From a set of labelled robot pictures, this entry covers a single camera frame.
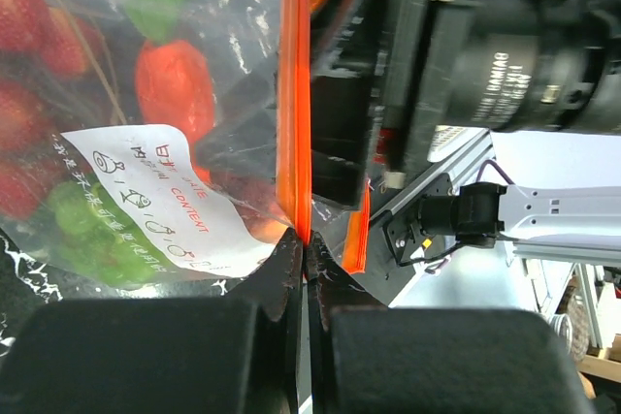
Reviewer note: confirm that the green fake grapes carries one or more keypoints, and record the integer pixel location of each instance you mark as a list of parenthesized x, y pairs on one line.
[(99, 240)]

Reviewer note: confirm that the clear zip top bag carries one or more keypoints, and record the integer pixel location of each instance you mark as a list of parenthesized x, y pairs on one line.
[(146, 143)]

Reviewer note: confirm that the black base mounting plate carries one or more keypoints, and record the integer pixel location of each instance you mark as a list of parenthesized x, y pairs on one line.
[(396, 247)]

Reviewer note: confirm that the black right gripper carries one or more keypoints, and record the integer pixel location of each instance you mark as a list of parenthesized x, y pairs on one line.
[(506, 66)]

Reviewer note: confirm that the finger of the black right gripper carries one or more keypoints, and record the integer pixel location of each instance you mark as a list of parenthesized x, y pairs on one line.
[(339, 133)]

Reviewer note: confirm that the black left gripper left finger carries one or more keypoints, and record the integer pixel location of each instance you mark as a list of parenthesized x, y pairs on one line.
[(272, 301)]

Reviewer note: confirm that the red fake strawberries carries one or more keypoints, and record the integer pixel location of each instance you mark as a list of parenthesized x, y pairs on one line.
[(34, 31)]

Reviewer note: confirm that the red fake tomato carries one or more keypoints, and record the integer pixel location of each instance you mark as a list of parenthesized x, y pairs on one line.
[(174, 86)]

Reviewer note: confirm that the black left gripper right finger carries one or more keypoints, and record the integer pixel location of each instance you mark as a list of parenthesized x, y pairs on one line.
[(338, 308)]

